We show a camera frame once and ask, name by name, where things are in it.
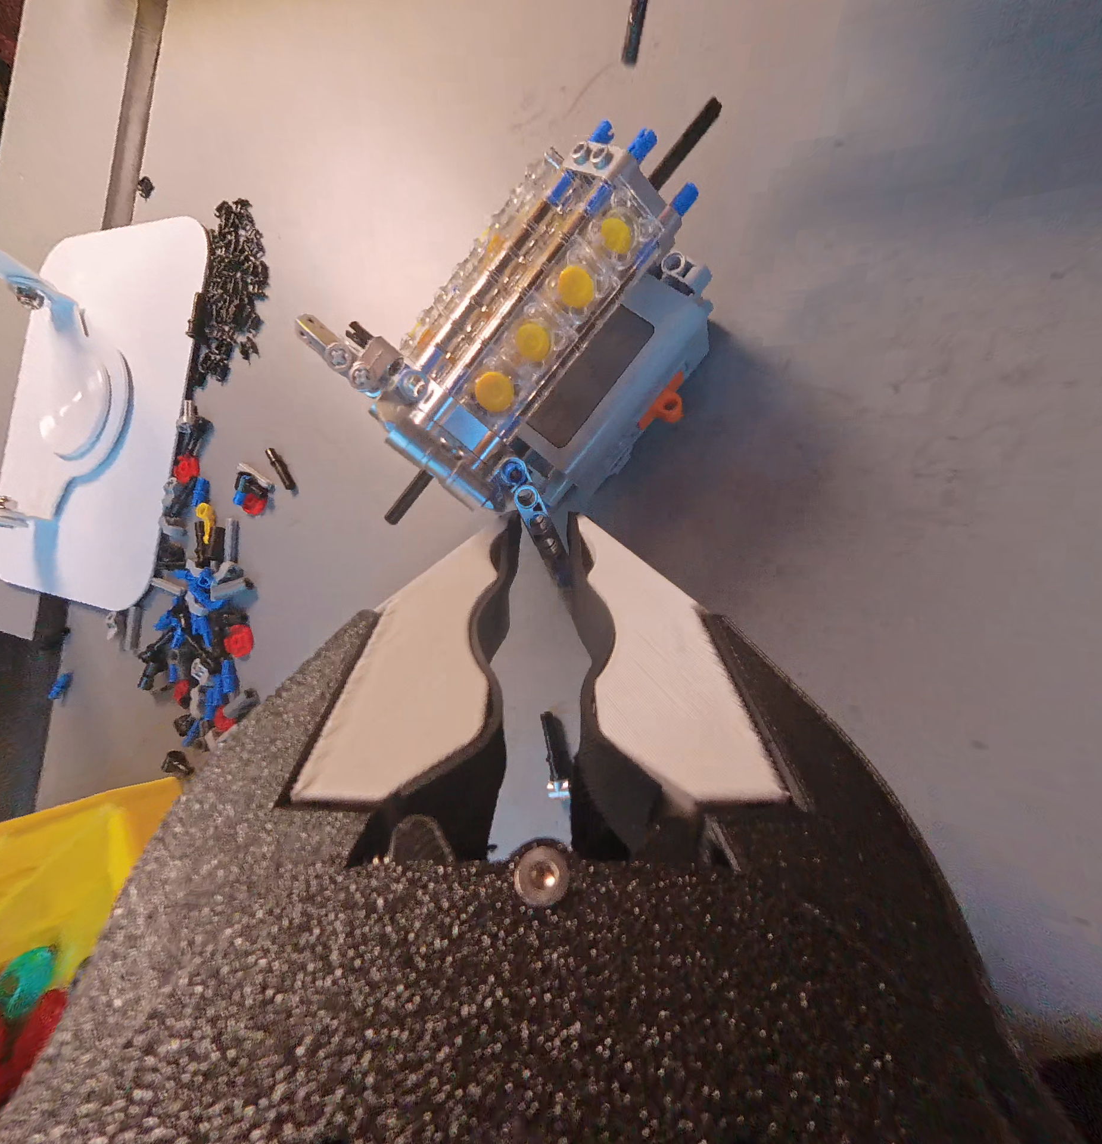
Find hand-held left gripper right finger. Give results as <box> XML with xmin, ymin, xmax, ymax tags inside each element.
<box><xmin>570</xmin><ymin>518</ymin><xmax>793</xmax><ymax>849</ymax></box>

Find heap of red black parts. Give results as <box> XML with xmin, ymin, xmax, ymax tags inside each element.
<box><xmin>0</xmin><ymin>944</ymin><xmax>71</xmax><ymax>1073</ymax></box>

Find scattered small coloured parts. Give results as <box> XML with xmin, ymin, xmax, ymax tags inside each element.
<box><xmin>104</xmin><ymin>404</ymin><xmax>305</xmax><ymax>749</ymax></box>

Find pile of small black parts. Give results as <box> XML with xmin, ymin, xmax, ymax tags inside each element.
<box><xmin>186</xmin><ymin>198</ymin><xmax>269</xmax><ymax>383</ymax></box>

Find yellow plastic bin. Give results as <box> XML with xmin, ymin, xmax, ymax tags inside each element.
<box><xmin>0</xmin><ymin>778</ymin><xmax>186</xmax><ymax>1073</ymax></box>

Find toy engine model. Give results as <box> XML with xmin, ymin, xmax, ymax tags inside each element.
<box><xmin>299</xmin><ymin>93</ymin><xmax>720</xmax><ymax>593</ymax></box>

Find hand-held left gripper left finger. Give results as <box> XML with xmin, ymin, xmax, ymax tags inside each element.
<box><xmin>293</xmin><ymin>518</ymin><xmax>521</xmax><ymax>818</ymax></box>

